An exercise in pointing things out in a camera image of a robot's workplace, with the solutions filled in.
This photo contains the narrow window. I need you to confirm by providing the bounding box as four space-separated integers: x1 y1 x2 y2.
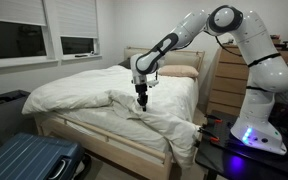
54 0 102 62

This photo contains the light wooden bed frame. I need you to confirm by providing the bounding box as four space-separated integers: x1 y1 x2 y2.
32 45 207 180

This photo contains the orange black clamp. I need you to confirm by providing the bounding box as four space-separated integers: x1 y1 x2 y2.
204 114 223 125
198 127 220 143

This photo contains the blue hard suitcase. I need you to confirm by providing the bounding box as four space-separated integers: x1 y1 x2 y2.
0 133 92 180

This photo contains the small brown box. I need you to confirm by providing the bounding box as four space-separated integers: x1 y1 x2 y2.
270 34 282 45

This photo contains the black robot table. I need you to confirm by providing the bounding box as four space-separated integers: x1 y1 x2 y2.
194 111 288 180

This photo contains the narrow white roller blind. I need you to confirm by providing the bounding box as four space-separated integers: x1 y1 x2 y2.
55 0 99 39

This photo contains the dark ottoman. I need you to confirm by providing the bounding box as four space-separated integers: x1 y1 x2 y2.
0 89 38 148

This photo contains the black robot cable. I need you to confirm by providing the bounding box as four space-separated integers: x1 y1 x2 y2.
214 33 242 58

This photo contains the white patterned duvet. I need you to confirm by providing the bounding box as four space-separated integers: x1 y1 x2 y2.
21 64 202 168

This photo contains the dark grey pillow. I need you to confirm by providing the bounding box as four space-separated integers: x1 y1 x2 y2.
118 58 134 70

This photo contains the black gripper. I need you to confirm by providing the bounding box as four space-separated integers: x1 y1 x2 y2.
134 83 149 113

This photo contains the wooden dresser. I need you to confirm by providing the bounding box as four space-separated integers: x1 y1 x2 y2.
206 43 275 117

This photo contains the pink pillow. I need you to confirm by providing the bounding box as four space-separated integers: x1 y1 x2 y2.
157 64 200 79

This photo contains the white bed sheet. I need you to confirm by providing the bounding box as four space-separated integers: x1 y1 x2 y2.
55 106 172 155

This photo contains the wide white roller blind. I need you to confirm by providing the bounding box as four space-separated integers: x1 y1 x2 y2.
0 0 48 27

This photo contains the wide window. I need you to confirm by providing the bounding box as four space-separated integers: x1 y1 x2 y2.
0 0 58 70

